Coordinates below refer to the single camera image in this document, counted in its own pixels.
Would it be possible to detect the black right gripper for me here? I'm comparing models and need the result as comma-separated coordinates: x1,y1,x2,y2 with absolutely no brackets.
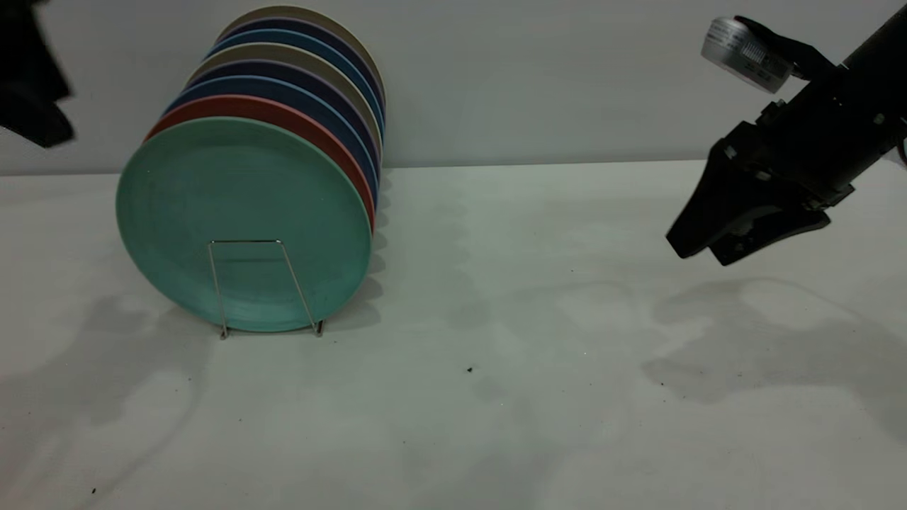
665,65,907,268

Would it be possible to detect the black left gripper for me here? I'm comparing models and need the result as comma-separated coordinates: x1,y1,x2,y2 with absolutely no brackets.
0,0,76,149

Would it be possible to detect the green round plate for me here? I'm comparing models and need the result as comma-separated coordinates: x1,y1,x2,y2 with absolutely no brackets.
116,117,373,334

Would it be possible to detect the pink round plate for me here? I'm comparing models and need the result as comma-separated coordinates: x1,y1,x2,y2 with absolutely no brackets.
144,95,376,232

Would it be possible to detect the teal blue round plate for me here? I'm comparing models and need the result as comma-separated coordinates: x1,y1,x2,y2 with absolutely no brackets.
205,28,386,141

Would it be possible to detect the dark navy plate lilac rim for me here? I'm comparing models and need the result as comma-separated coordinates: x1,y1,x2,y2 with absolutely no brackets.
186,60,382,186
220,17,388,115

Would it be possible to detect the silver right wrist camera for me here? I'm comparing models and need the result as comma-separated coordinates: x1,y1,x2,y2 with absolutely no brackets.
701,16,838,95

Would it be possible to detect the metal wire plate rack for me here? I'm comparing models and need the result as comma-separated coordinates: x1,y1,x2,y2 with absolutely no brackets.
208,239,325,340

